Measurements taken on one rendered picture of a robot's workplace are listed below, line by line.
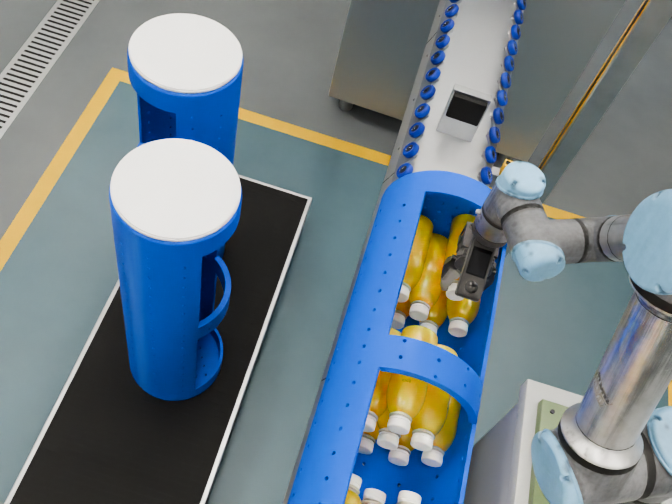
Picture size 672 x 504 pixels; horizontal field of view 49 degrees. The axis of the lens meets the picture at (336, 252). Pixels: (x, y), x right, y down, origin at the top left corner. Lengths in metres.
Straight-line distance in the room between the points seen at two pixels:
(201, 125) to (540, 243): 1.01
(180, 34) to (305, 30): 1.74
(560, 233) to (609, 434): 0.34
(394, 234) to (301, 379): 1.21
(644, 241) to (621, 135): 2.90
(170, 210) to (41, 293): 1.19
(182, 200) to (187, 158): 0.12
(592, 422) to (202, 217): 0.90
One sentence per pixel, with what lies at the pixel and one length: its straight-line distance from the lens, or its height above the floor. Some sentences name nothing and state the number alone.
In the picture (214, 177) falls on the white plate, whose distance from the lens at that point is 1.66.
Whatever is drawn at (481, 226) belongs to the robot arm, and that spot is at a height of 1.33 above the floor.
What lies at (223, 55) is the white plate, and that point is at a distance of 1.93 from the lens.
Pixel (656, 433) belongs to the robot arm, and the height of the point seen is 1.40.
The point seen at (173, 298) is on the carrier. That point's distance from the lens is 1.77.
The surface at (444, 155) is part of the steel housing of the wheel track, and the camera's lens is 1.98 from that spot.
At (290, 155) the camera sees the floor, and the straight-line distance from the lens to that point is 3.09.
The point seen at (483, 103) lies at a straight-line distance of 1.93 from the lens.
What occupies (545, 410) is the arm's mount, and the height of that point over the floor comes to 1.17.
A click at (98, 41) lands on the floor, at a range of 3.50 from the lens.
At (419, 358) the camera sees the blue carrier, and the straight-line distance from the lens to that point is 1.27.
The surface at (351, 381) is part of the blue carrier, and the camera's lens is 1.27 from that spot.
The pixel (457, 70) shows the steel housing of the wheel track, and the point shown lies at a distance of 2.23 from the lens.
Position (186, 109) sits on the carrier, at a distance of 1.87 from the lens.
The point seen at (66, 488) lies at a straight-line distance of 2.29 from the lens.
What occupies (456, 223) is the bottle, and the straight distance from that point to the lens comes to 1.59.
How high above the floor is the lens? 2.34
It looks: 55 degrees down
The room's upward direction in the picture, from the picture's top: 18 degrees clockwise
